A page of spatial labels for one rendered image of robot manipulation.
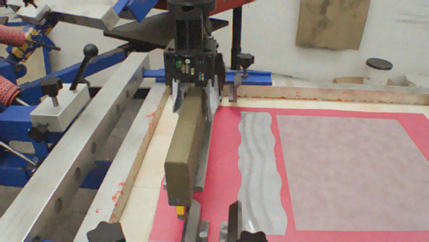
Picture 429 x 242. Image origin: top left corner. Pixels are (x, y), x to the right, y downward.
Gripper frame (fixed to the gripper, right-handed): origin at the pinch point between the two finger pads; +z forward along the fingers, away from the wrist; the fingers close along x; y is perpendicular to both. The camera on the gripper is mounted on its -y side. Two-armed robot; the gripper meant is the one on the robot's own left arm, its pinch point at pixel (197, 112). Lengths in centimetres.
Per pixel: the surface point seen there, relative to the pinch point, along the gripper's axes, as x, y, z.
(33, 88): -57, -34, 13
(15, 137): -36.0, 3.2, 5.1
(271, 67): 37, -200, 73
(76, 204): -81, -70, 106
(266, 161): 12.9, 1.9, 9.0
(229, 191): 6.3, 9.4, 9.8
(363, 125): 36.8, -13.4, 9.8
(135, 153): -10.9, 4.5, 6.3
